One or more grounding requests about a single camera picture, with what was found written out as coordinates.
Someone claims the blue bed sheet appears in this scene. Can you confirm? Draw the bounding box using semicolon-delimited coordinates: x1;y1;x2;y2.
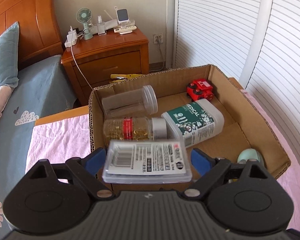
0;55;76;239

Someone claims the wall power outlet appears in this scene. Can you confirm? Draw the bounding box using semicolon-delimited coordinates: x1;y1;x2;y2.
153;34;163;44

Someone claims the white charging cable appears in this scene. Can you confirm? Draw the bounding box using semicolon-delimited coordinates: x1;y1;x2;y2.
70;43;94;91

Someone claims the white power strip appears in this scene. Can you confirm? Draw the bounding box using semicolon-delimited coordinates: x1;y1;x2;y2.
64;27;78;48

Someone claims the open cardboard box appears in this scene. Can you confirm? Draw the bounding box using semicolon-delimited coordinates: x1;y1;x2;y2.
88;64;291;178

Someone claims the pink cloth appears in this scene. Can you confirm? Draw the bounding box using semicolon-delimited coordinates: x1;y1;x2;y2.
25;90;300;231

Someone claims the green desk fan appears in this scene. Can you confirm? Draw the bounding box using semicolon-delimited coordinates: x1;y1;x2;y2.
76;8;93;40

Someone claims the blue pillow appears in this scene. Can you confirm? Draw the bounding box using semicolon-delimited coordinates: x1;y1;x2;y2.
0;21;19;88

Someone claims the small screen device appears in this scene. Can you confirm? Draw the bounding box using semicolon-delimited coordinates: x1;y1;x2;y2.
114;6;129;27

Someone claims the wooden nightstand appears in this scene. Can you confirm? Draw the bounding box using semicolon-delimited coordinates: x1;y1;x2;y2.
61;29;149;106

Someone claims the yellow tool on floor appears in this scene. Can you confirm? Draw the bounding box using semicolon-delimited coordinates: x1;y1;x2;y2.
110;74;143;83

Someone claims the clear plastic jar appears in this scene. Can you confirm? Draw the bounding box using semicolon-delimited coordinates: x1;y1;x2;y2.
101;85;158;119

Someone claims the wooden headboard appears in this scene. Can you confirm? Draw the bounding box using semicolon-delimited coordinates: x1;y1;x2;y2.
0;0;63;70

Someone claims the white green medical bottle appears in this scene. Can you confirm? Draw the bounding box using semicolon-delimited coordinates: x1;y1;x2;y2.
161;99;224;148

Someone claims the white louvered closet door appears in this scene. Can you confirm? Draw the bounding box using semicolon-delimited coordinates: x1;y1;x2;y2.
172;0;300;164

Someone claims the red toy train car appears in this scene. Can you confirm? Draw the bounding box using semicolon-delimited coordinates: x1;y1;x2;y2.
186;79;214;102

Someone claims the clear spray bottle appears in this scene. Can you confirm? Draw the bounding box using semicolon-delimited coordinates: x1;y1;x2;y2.
96;15;107;35

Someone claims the gold capsule bottle silver cap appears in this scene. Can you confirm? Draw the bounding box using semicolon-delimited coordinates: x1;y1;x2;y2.
103;117;167;146

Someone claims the clear box with label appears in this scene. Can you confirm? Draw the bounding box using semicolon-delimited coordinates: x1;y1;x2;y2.
102;140;192;185

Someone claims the teal round case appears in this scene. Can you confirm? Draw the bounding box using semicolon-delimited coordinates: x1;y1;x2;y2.
237;148;264;166

